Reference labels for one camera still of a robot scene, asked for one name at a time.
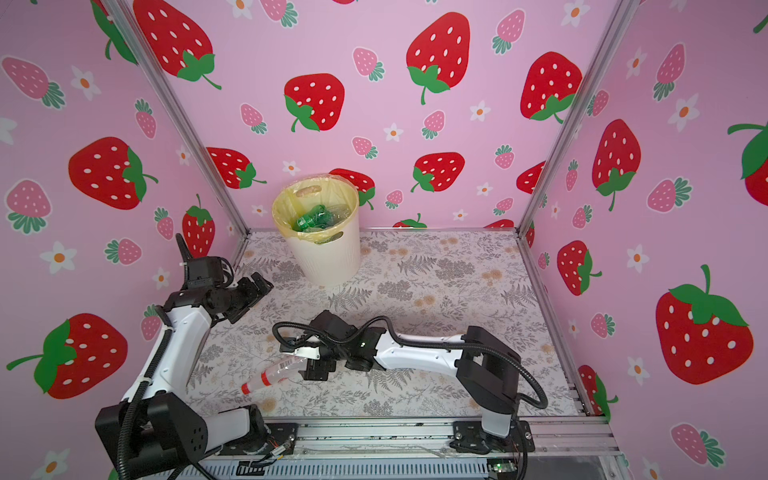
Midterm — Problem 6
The clear bottle red label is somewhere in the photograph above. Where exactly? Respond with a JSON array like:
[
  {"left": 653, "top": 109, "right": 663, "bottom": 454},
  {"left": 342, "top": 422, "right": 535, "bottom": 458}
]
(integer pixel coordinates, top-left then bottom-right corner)
[{"left": 241, "top": 355, "right": 307, "bottom": 395}]

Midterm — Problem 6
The green bottle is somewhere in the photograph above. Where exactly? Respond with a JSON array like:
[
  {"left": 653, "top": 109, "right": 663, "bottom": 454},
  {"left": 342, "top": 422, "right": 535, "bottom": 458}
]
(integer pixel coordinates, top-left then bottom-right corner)
[{"left": 293, "top": 204, "right": 336, "bottom": 232}]

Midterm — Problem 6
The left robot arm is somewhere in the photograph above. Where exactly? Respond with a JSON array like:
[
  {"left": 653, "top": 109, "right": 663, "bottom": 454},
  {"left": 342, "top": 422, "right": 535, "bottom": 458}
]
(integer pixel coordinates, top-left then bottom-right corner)
[{"left": 95, "top": 273, "right": 277, "bottom": 479}]

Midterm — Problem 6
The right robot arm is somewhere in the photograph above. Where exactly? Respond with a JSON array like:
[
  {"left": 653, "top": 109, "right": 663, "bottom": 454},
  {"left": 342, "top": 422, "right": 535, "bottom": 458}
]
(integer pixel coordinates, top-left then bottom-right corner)
[{"left": 272, "top": 310, "right": 549, "bottom": 455}]

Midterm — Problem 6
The white plastic waste bin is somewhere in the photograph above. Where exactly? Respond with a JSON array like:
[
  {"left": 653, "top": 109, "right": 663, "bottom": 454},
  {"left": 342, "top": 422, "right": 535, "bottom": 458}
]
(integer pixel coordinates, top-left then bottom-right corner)
[{"left": 281, "top": 208, "right": 361, "bottom": 286}]

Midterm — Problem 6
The yellow bin liner bag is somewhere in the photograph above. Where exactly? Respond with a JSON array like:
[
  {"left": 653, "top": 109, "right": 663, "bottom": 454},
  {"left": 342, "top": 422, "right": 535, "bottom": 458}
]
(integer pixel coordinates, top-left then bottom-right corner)
[{"left": 272, "top": 174, "right": 359, "bottom": 245}]

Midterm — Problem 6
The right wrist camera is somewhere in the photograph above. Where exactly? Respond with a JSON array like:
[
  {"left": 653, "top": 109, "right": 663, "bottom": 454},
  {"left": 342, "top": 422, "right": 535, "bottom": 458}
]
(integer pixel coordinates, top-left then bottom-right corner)
[{"left": 293, "top": 347, "right": 321, "bottom": 360}]

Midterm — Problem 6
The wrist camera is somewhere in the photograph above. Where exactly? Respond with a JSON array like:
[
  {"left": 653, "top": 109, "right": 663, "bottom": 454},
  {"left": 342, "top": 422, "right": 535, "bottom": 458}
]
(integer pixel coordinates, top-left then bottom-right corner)
[
  {"left": 182, "top": 256, "right": 234, "bottom": 290},
  {"left": 293, "top": 347, "right": 321, "bottom": 360}
]

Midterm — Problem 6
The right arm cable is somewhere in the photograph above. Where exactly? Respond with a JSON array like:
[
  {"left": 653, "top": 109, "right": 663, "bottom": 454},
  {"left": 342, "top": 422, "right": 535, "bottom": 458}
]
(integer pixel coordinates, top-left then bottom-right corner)
[{"left": 271, "top": 316, "right": 550, "bottom": 411}]

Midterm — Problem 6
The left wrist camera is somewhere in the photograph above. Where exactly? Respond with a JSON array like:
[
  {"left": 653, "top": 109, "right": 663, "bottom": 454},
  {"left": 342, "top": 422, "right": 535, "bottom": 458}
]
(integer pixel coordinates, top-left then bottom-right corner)
[{"left": 182, "top": 256, "right": 234, "bottom": 290}]

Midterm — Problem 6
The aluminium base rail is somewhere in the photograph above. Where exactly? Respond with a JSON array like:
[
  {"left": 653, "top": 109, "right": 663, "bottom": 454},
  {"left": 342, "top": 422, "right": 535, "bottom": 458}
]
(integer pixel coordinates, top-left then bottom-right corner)
[{"left": 122, "top": 416, "right": 625, "bottom": 480}]

